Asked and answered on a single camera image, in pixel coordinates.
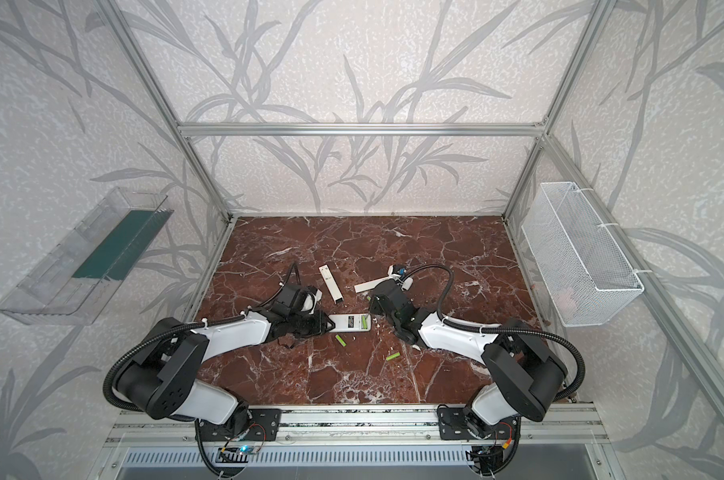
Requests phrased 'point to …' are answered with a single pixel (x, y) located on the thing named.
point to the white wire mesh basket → (589, 278)
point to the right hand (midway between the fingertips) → (374, 284)
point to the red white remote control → (350, 323)
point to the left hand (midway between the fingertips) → (337, 318)
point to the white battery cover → (370, 285)
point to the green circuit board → (246, 449)
